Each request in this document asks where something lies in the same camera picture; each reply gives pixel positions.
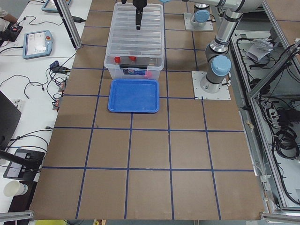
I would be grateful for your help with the teach pendant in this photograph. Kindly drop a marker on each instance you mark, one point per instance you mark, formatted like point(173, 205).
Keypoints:
point(37, 44)
point(49, 7)

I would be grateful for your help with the clear plastic storage box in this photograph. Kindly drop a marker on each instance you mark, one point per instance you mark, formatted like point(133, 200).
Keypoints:
point(155, 65)

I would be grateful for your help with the teach pendant far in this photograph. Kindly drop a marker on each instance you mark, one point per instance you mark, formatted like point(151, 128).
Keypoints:
point(49, 7)

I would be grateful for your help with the black tablet device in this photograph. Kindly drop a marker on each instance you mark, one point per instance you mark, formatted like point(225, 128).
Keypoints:
point(23, 164)

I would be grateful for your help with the blue plastic tray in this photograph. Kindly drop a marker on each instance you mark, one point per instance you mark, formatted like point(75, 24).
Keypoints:
point(134, 96)

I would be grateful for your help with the red block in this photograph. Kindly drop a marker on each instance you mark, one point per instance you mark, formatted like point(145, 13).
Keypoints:
point(117, 60)
point(132, 58)

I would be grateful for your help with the clear plastic box lid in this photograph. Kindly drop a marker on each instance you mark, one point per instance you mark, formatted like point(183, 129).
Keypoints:
point(125, 40)

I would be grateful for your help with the teach pendant near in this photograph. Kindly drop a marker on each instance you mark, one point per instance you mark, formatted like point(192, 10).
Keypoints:
point(37, 44)

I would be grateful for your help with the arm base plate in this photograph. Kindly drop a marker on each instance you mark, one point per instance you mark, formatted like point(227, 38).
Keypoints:
point(204, 90)
point(191, 24)

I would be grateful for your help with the white paper cup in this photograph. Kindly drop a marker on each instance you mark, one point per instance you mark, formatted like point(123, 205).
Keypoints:
point(15, 188)

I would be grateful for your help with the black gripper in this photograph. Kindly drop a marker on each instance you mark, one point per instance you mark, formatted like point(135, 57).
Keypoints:
point(138, 3)

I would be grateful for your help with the aluminium frame post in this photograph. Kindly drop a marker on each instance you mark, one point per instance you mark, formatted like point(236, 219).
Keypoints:
point(69, 23)

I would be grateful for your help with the red block in box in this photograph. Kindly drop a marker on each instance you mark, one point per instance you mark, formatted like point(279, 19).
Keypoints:
point(132, 58)

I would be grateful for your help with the black monitor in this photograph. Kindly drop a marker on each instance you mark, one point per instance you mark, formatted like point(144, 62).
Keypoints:
point(9, 119)

